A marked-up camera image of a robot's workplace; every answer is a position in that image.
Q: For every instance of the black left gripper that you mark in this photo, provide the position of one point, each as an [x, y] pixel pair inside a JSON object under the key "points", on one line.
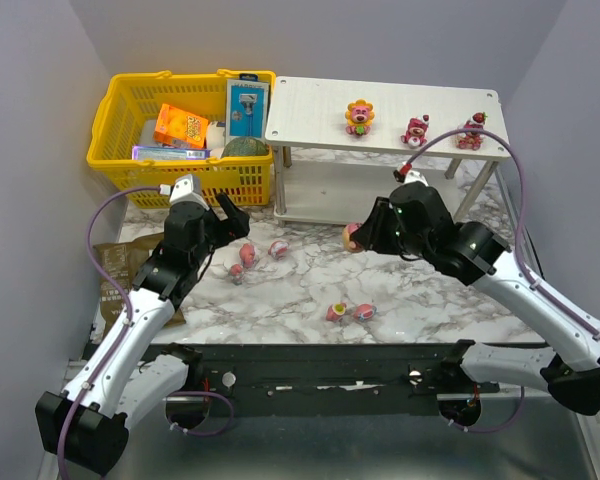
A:
{"points": [[219, 226]]}

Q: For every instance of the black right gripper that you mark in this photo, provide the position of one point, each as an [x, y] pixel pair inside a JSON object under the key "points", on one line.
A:
{"points": [[383, 226]]}

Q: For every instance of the pink bear cake toy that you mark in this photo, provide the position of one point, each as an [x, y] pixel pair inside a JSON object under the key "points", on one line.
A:
{"points": [[349, 244]]}

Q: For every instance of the pink bear white-hat toy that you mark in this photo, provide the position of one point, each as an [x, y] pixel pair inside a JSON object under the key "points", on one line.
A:
{"points": [[416, 130]]}

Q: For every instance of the pink bear sunflower toy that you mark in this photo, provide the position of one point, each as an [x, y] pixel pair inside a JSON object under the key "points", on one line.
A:
{"points": [[359, 117]]}

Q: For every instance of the pink bear strawberry toy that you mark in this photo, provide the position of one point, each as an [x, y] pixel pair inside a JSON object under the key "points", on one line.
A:
{"points": [[471, 136]]}

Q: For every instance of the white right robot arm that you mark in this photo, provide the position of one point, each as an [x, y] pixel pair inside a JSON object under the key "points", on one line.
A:
{"points": [[414, 221]]}

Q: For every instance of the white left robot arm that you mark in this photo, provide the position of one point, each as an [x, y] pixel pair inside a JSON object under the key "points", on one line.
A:
{"points": [[89, 422]]}

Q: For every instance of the white two-tier shelf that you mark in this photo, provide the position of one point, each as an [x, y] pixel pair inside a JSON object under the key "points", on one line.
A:
{"points": [[324, 175]]}

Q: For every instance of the pink bear toy standing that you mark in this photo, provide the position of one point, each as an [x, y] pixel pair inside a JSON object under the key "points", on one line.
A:
{"points": [[248, 255]]}

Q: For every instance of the pink bear flower-wreath toy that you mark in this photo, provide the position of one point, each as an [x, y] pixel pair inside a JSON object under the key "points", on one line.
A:
{"points": [[236, 274]]}

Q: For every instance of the pink bear shell toy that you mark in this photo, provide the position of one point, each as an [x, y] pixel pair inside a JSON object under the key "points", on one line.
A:
{"points": [[278, 249]]}

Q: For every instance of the green melon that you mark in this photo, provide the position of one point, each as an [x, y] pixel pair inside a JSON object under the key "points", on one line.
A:
{"points": [[245, 147]]}

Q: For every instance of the pink bear lying toy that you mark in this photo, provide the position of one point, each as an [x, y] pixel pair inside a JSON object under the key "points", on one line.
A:
{"points": [[364, 312]]}

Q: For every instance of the white item in basket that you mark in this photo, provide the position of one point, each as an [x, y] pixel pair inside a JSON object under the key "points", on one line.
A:
{"points": [[215, 135]]}

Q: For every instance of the pink bear yellow-hat toy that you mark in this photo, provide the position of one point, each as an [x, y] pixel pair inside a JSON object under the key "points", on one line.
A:
{"points": [[335, 312]]}

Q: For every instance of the orange snack box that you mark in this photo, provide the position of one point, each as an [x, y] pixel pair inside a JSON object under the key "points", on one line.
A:
{"points": [[178, 128]]}

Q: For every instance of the purple flat box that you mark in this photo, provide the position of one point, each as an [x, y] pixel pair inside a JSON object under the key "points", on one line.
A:
{"points": [[140, 152]]}

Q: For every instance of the blue razor package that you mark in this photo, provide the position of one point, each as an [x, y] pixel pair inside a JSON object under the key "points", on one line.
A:
{"points": [[246, 108]]}

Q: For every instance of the brown paper bag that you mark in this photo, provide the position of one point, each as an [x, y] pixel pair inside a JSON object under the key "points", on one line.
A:
{"points": [[121, 262]]}

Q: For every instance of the yellow plastic basket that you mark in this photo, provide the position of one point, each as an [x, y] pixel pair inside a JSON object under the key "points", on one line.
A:
{"points": [[134, 98]]}

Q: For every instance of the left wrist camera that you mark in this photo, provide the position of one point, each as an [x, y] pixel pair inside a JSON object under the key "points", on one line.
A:
{"points": [[185, 189]]}

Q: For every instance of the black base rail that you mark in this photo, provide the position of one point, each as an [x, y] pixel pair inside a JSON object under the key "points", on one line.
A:
{"points": [[326, 380]]}

